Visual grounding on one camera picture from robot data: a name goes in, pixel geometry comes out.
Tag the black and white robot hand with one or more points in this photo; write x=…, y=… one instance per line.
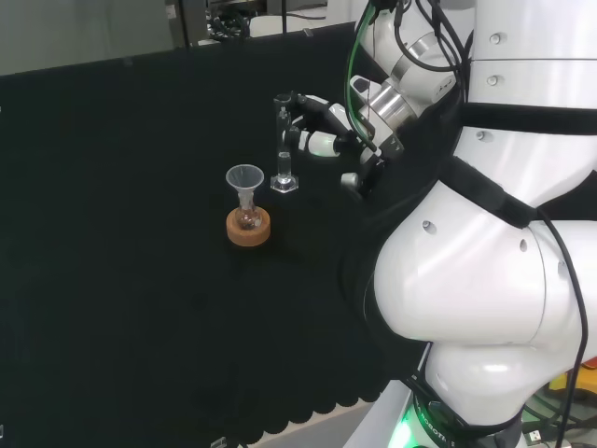
x=326, y=140

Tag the clear graduated cylinder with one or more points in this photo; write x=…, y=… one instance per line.
x=282, y=163

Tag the clear plastic funnel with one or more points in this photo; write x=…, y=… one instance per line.
x=243, y=179

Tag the round-bottom glass flask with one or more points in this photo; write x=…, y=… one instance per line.
x=246, y=219

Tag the black bench cloth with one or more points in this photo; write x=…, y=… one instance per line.
x=140, y=303

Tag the yellow stop button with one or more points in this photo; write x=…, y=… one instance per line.
x=571, y=380

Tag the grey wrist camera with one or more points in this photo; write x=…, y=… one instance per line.
x=359, y=179

